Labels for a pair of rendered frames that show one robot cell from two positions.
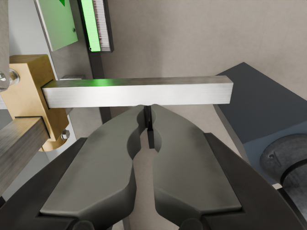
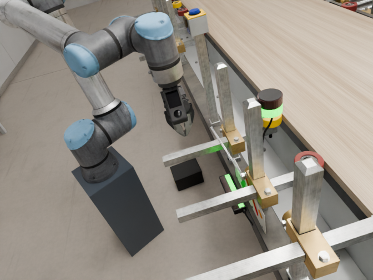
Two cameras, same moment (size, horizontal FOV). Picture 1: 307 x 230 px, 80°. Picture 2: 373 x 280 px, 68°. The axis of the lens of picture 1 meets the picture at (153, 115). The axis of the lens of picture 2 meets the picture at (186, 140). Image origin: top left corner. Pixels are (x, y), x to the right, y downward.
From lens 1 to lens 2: 0.80 m
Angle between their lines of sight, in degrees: 20
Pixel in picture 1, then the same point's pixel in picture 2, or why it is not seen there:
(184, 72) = (183, 232)
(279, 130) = (113, 180)
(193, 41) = (183, 259)
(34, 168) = not seen: hidden behind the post
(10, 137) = (227, 121)
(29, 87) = (230, 139)
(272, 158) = (113, 163)
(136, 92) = (195, 149)
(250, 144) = (128, 167)
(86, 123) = not seen: hidden behind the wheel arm
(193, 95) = (175, 154)
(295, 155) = (104, 165)
